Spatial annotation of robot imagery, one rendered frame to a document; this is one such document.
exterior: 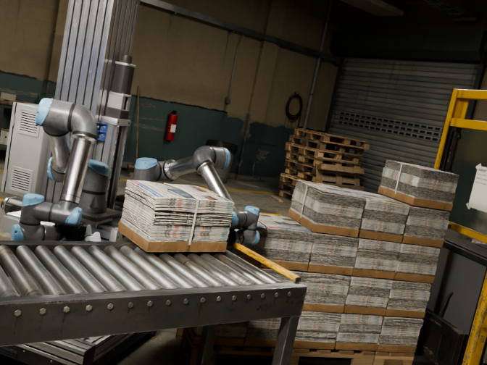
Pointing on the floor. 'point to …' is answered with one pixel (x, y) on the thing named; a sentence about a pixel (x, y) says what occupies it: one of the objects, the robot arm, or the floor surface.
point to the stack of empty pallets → (324, 143)
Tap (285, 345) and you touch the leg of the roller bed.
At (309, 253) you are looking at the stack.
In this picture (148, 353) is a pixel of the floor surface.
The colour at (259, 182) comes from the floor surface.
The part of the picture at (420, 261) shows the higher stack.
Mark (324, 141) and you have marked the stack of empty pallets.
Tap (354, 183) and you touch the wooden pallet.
